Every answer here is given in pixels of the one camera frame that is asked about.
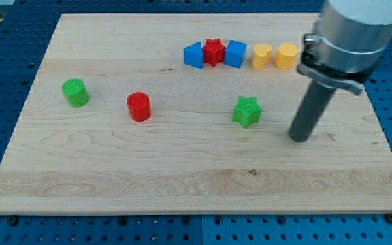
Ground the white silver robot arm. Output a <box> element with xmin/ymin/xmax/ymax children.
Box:
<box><xmin>297</xmin><ymin>0</ymin><xmax>392</xmax><ymax>95</ymax></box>

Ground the green star block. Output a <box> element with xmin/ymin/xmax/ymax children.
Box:
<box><xmin>232</xmin><ymin>96</ymin><xmax>262</xmax><ymax>129</ymax></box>

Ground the red star block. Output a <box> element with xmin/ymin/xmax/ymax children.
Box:
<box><xmin>202</xmin><ymin>38</ymin><xmax>226</xmax><ymax>67</ymax></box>

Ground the blue cube block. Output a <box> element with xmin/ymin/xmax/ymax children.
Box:
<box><xmin>224</xmin><ymin>40</ymin><xmax>247</xmax><ymax>68</ymax></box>

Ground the light wooden board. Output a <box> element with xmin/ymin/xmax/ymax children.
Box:
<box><xmin>0</xmin><ymin>14</ymin><xmax>392</xmax><ymax>216</ymax></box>

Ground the red cylinder block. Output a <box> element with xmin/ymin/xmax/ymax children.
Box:
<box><xmin>127</xmin><ymin>92</ymin><xmax>151</xmax><ymax>122</ymax></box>

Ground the blue triangle block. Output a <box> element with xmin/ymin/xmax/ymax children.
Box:
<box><xmin>183</xmin><ymin>42</ymin><xmax>203</xmax><ymax>69</ymax></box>

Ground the yellow heart block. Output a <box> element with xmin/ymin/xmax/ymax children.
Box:
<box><xmin>251</xmin><ymin>44</ymin><xmax>273</xmax><ymax>70</ymax></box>

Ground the yellow hexagon block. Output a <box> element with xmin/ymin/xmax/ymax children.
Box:
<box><xmin>274</xmin><ymin>43</ymin><xmax>299</xmax><ymax>69</ymax></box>

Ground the green cylinder block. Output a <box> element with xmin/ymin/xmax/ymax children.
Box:
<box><xmin>61</xmin><ymin>78</ymin><xmax>90</xmax><ymax>108</ymax></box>

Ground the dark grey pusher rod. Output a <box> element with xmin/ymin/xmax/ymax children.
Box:
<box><xmin>289</xmin><ymin>80</ymin><xmax>336</xmax><ymax>142</ymax></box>

